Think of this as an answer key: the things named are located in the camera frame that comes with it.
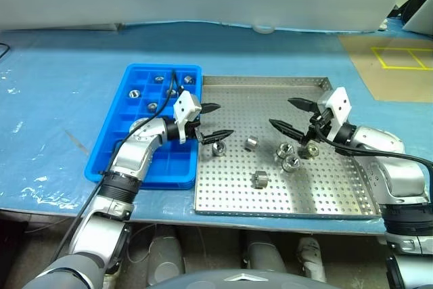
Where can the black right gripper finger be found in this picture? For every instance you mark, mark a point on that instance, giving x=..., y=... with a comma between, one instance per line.
x=302, y=103
x=285, y=128

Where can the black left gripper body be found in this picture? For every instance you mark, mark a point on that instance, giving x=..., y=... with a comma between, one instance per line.
x=194, y=130

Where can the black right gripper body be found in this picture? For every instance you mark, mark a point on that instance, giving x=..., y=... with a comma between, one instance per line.
x=319, y=124

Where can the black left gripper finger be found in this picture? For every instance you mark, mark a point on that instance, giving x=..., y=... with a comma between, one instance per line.
x=210, y=107
x=216, y=135

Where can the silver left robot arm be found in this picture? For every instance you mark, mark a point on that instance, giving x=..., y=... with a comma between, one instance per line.
x=135, y=157

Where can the blue compartment tray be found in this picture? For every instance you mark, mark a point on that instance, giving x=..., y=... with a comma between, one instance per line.
x=176, y=167

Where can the perforated metal tray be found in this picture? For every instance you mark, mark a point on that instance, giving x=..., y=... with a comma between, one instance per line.
x=236, y=194

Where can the brown cardboard sheet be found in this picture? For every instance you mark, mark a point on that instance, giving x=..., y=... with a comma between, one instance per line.
x=372, y=79

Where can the white tape roll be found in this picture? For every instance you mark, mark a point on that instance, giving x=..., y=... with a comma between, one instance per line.
x=255, y=28

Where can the grey rounded shell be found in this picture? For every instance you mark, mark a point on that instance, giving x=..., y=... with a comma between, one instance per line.
x=264, y=251
x=165, y=255

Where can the white rounded shell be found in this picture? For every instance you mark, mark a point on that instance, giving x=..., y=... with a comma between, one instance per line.
x=311, y=258

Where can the white board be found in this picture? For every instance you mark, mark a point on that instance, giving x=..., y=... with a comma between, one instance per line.
x=423, y=23

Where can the dark grey robot torso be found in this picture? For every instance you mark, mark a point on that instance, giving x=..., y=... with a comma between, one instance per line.
x=236, y=280

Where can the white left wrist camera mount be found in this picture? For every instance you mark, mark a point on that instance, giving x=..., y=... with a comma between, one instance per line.
x=184, y=106

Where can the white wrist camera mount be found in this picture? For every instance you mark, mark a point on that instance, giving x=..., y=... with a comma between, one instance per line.
x=340, y=104
x=184, y=106

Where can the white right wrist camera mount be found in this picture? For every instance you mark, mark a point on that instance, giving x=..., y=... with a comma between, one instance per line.
x=340, y=104

